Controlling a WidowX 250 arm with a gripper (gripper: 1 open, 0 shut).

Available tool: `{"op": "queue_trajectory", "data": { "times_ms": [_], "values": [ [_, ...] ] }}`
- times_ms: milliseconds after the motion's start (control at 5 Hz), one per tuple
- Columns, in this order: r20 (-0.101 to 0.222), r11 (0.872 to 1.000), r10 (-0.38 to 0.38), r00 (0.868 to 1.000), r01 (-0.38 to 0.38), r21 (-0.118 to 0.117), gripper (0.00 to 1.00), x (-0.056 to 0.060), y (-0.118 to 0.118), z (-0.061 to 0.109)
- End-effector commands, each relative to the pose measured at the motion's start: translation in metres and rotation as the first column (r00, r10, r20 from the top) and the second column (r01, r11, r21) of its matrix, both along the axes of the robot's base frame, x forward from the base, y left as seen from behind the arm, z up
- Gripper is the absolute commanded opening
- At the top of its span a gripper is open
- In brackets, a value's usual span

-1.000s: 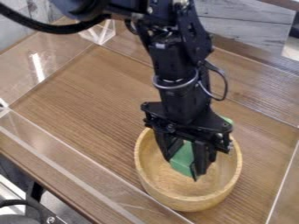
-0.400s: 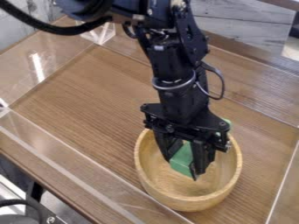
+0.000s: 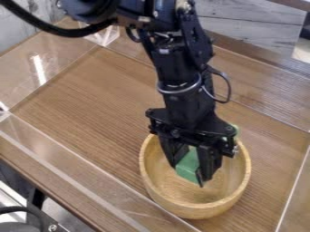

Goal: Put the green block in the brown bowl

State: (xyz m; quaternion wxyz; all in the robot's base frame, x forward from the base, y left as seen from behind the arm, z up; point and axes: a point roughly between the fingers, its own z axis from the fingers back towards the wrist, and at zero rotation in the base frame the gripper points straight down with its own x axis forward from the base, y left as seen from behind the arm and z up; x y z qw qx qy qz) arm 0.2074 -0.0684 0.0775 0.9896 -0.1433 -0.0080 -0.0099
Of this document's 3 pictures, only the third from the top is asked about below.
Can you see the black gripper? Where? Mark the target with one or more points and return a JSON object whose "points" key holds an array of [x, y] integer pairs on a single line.
{"points": [[187, 114]]}

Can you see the green rectangular block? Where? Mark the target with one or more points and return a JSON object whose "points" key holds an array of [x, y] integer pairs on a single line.
{"points": [[187, 167]]}

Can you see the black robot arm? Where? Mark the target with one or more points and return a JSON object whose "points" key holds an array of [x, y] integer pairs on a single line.
{"points": [[165, 25]]}

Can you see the brown wooden bowl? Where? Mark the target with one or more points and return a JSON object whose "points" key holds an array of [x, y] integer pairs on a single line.
{"points": [[185, 198]]}

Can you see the clear acrylic front wall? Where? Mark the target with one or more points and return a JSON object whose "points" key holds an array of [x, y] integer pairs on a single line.
{"points": [[83, 188]]}

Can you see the black table leg bracket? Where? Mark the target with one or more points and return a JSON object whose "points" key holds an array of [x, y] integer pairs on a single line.
{"points": [[46, 223]]}

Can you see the clear acrylic corner bracket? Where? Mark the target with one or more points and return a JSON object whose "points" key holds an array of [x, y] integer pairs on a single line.
{"points": [[105, 37]]}

